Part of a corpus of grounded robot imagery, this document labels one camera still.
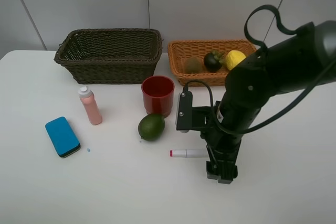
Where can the dark mangosteen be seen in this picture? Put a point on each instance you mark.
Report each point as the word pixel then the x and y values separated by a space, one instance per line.
pixel 213 61

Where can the brown kiwi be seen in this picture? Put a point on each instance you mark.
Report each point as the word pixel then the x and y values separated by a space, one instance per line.
pixel 192 66

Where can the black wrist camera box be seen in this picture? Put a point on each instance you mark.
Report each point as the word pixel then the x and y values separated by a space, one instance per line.
pixel 189 118

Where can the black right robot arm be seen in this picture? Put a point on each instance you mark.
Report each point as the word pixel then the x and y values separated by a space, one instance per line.
pixel 299 63

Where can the white marker pink caps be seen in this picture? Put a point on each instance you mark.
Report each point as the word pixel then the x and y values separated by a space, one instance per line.
pixel 185 153

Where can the red plastic cup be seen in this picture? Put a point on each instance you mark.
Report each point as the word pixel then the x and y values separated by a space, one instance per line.
pixel 158 92

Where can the dark brown wicker basket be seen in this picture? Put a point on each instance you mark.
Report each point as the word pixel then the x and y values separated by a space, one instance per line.
pixel 110 56

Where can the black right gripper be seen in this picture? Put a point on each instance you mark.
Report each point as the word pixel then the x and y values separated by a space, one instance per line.
pixel 226 124

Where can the green lime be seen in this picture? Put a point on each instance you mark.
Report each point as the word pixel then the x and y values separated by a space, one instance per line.
pixel 151 127

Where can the pink bottle white cap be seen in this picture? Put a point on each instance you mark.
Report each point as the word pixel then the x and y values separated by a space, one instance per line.
pixel 87 98

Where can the blue whiteboard eraser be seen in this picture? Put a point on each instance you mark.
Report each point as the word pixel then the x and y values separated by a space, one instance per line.
pixel 62 137

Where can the orange wicker basket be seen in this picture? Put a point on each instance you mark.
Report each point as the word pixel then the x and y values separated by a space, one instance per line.
pixel 180 51

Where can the yellow lemon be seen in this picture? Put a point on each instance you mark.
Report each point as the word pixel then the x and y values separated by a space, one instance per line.
pixel 233 58

